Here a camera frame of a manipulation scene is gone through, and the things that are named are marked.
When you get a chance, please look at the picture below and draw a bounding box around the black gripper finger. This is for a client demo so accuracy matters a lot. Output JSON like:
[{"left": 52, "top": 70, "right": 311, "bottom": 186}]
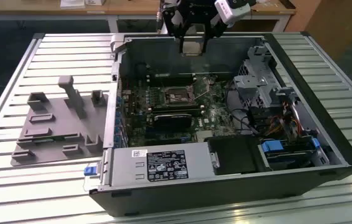
[
  {"left": 163, "top": 2, "right": 192, "bottom": 56},
  {"left": 200, "top": 15, "right": 227, "bottom": 56}
]

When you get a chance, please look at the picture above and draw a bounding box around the silver CPU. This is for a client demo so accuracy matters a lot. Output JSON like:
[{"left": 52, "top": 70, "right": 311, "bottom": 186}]
[{"left": 184, "top": 41, "right": 204, "bottom": 56}]

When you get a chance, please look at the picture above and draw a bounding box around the CPU socket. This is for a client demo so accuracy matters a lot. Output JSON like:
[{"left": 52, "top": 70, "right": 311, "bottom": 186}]
[{"left": 163, "top": 86, "right": 195, "bottom": 105}]

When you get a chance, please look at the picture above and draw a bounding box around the metal drive cage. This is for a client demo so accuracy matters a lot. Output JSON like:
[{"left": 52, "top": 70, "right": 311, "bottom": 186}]
[{"left": 233, "top": 45, "right": 297, "bottom": 108}]

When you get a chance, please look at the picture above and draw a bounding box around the black RAM stick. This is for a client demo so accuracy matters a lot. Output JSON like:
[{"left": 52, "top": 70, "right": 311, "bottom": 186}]
[
  {"left": 153, "top": 105, "right": 201, "bottom": 110},
  {"left": 152, "top": 108, "right": 204, "bottom": 115}
]

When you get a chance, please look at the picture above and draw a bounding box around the green motherboard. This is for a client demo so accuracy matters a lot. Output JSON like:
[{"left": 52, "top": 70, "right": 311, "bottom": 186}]
[{"left": 117, "top": 74, "right": 236, "bottom": 148}]

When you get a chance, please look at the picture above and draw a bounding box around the black graphics card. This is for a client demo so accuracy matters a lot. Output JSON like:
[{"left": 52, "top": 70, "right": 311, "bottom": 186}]
[{"left": 152, "top": 113, "right": 193, "bottom": 131}]

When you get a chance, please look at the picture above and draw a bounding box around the silver chipset heatsink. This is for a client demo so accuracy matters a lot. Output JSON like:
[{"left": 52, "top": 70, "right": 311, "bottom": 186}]
[{"left": 196, "top": 130, "right": 213, "bottom": 142}]

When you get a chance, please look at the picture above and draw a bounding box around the wooden cabinet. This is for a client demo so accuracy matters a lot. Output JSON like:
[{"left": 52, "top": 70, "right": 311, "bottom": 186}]
[{"left": 284, "top": 0, "right": 352, "bottom": 62}]

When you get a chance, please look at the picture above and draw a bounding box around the wooden desk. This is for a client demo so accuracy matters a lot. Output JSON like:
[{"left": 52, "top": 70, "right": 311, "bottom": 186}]
[{"left": 0, "top": 0, "right": 297, "bottom": 34}]

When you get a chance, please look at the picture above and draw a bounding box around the black fan shroud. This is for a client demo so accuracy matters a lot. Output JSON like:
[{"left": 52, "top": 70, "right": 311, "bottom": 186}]
[{"left": 205, "top": 135, "right": 268, "bottom": 175}]

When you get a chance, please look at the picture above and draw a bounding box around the blue disk carrier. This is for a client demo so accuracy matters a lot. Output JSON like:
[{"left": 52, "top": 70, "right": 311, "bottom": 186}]
[{"left": 261, "top": 138, "right": 316, "bottom": 156}]

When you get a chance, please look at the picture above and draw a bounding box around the grey parts rack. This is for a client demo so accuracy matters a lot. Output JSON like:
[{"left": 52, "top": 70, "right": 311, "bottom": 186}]
[{"left": 11, "top": 76, "right": 109, "bottom": 167}]

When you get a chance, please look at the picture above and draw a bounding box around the silver power supply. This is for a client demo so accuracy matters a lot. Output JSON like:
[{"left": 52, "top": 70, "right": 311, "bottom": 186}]
[{"left": 99, "top": 146, "right": 219, "bottom": 190}]

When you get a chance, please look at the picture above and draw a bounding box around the green RAM stick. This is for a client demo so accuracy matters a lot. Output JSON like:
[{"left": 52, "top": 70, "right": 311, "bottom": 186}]
[{"left": 32, "top": 136, "right": 67, "bottom": 142}]

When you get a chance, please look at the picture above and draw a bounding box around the blue power supply latch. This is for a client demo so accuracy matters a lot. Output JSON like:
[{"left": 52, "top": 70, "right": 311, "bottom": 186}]
[{"left": 83, "top": 165, "right": 97, "bottom": 177}]

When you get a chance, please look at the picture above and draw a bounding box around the black PC case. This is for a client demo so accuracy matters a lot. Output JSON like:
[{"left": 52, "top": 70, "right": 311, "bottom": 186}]
[{"left": 88, "top": 32, "right": 352, "bottom": 217}]

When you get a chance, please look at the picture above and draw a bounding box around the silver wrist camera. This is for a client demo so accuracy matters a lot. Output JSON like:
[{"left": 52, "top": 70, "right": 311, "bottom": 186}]
[{"left": 215, "top": 0, "right": 253, "bottom": 28}]

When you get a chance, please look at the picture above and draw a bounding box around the black wire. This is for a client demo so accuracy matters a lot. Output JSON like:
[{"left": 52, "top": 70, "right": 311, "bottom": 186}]
[{"left": 229, "top": 108, "right": 261, "bottom": 136}]

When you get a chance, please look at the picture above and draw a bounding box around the coloured wire bundle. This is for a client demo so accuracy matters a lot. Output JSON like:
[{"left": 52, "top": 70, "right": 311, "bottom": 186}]
[{"left": 264, "top": 100, "right": 304, "bottom": 140}]

